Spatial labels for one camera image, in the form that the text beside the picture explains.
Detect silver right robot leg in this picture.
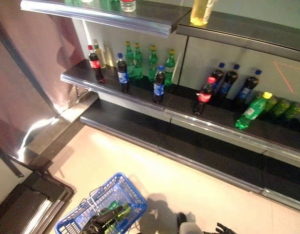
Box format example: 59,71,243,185
178,212,204,234

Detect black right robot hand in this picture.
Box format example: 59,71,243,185
215,222,233,234

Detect dark low cabinet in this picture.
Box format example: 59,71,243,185
0,146,75,234

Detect black shelf without price rail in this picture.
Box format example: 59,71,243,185
176,11,300,58

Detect clear bottle red cap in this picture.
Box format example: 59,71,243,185
120,0,138,13

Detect pale yellow bottle green cap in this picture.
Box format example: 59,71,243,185
92,38,107,69

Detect Coca-Cola bottle red cap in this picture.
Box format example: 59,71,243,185
192,77,217,116
87,44,106,84

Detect yellow tea bottle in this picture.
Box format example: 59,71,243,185
190,0,214,26

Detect blue plastic shopping basket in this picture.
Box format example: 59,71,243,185
54,172,148,234

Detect black shelf clear price rail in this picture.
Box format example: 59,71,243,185
79,99,300,213
60,58,300,170
20,0,192,39

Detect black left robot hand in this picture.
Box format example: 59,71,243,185
84,206,124,234

